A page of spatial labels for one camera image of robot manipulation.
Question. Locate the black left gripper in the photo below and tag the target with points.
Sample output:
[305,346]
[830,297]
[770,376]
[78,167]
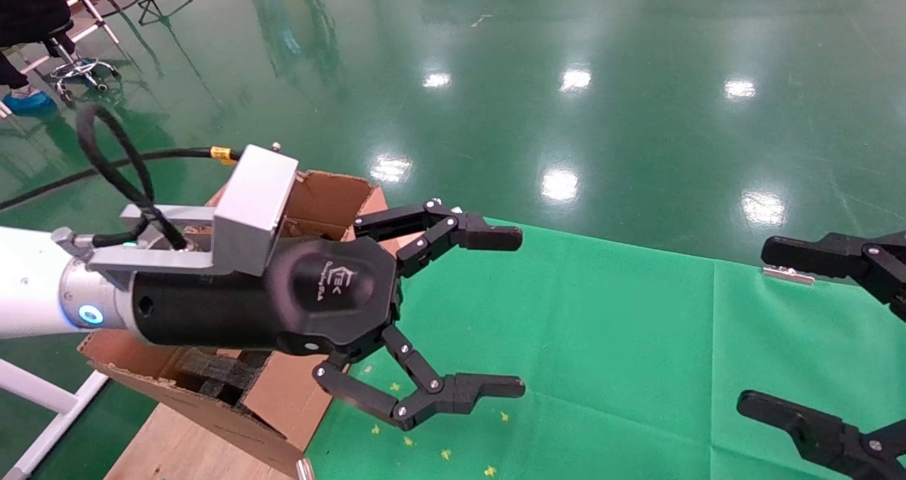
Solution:
[233,310]

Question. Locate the green cloth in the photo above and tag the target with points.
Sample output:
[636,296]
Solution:
[601,360]

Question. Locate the blue shoe cover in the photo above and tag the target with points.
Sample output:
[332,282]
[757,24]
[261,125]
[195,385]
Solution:
[28,102]

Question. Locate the chrome-base stool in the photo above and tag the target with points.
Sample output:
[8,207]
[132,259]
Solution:
[78,69]

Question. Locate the large open cardboard carton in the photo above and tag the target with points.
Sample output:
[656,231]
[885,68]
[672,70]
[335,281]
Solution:
[283,395]

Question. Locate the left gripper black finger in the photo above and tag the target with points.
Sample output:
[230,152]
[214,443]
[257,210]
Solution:
[495,238]
[488,386]

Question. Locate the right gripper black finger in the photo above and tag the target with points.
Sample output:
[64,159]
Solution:
[807,253]
[821,434]

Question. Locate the black foam padding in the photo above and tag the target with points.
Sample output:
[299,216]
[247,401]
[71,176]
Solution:
[219,374]

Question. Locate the white metal table frame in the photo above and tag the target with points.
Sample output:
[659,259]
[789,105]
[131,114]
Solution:
[42,391]

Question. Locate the white stand leg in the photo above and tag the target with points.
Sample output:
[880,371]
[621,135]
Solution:
[90,7]

